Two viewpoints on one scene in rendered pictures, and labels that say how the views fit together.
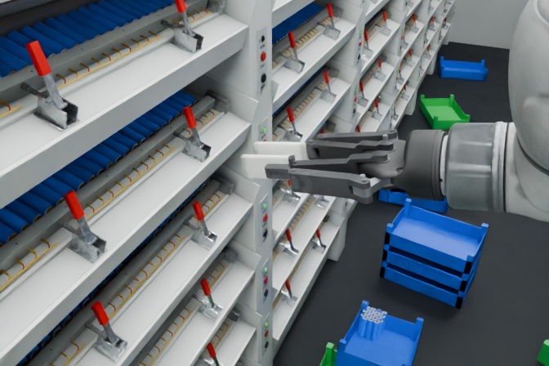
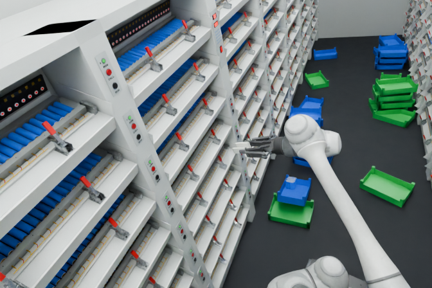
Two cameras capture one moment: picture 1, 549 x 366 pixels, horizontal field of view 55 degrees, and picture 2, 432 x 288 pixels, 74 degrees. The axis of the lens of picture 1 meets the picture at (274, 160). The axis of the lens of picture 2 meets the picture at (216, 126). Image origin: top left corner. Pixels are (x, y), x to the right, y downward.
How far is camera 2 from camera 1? 0.66 m
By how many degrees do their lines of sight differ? 7
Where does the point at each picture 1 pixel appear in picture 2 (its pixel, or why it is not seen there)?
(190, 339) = (224, 198)
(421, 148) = (276, 143)
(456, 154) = (285, 144)
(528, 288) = (356, 158)
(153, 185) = (206, 155)
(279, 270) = (250, 169)
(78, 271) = (194, 184)
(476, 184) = (290, 152)
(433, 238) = not seen: hidden behind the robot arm
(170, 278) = (215, 180)
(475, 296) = (333, 165)
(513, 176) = not seen: hidden behind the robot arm
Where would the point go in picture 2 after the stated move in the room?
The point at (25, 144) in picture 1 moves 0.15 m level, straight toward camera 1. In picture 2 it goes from (180, 157) to (195, 178)
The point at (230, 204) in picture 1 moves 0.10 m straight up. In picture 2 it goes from (229, 152) to (226, 139)
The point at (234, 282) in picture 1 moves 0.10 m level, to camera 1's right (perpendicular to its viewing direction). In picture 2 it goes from (234, 177) to (250, 175)
